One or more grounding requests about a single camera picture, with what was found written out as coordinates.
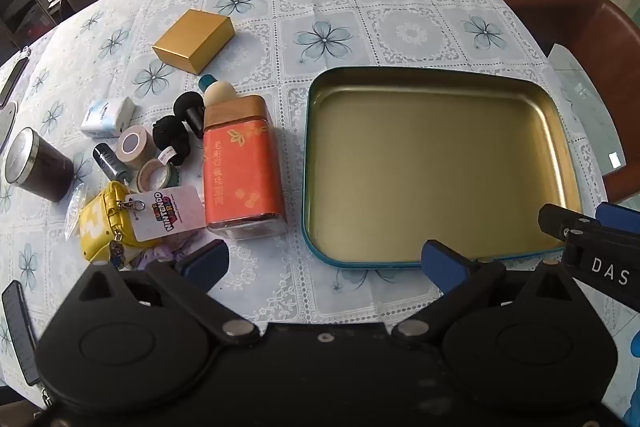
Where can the gold cardboard box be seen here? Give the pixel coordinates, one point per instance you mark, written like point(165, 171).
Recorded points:
point(192, 39)

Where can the yellow block pouch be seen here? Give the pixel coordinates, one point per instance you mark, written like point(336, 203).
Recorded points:
point(100, 217)

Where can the orange tea tin wooden lid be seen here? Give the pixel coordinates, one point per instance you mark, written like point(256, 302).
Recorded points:
point(242, 172)

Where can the white printed tag card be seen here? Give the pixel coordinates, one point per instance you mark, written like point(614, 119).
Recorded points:
point(170, 212)

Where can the grey perforated trivet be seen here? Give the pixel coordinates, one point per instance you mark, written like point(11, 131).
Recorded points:
point(6, 127)

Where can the black knitted plush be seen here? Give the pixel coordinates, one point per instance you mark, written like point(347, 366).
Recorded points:
point(167, 134)

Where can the black smartphone lit screen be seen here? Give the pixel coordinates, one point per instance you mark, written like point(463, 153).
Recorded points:
point(17, 332)

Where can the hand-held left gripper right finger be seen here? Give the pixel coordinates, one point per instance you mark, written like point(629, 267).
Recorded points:
point(442, 264)

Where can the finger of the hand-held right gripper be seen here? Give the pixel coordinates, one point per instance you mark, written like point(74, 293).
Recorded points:
point(617, 214)
point(557, 218)

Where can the lilac printed cloth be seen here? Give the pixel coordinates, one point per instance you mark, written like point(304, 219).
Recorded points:
point(155, 252)

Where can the white blue tissue pack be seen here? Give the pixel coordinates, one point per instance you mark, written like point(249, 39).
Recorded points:
point(107, 117)

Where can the dark smartphone red case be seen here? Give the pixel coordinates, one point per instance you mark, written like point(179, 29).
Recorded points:
point(12, 79)

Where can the dark small cylinder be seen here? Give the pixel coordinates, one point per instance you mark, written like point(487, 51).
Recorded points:
point(107, 159)

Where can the beige tape roll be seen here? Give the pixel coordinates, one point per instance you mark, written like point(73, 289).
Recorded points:
point(125, 158)

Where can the dark candle jar silver lid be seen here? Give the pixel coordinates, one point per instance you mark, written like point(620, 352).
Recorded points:
point(45, 172)

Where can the teal rectangular tin tray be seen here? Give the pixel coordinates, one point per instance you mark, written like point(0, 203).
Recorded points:
point(430, 157)

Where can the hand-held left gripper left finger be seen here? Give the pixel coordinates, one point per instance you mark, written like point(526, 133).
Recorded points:
point(205, 263)

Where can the cream patterned tape roll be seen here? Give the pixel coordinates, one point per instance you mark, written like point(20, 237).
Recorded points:
point(142, 179)

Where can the teal tape roll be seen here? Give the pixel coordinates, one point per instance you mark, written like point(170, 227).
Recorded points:
point(176, 177)

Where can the small clear plastic bag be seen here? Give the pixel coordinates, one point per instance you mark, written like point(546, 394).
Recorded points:
point(75, 207)

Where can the brown leather chair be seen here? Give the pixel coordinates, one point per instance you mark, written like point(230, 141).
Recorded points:
point(600, 47)

